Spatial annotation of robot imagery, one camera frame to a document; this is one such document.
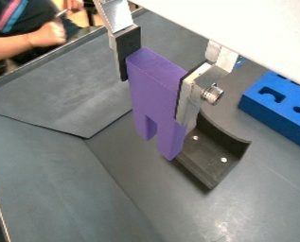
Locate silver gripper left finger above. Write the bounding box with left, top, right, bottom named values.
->
left=92, top=0, right=140, bottom=81

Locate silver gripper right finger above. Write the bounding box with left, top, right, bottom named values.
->
left=174, top=41, right=239, bottom=126

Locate purple double-square peg object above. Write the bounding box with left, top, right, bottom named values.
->
left=126, top=47, right=186, bottom=161

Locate person's forearm in background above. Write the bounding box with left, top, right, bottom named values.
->
left=0, top=34, right=32, bottom=61

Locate blue foam shape-sorting board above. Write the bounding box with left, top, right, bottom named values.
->
left=238, top=71, right=300, bottom=146

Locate person's hand in background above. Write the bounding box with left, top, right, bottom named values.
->
left=27, top=19, right=65, bottom=47

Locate dark curved holder block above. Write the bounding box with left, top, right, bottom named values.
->
left=172, top=112, right=250, bottom=191

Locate person's dark striped shirt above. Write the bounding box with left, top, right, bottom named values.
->
left=0, top=0, right=57, bottom=37

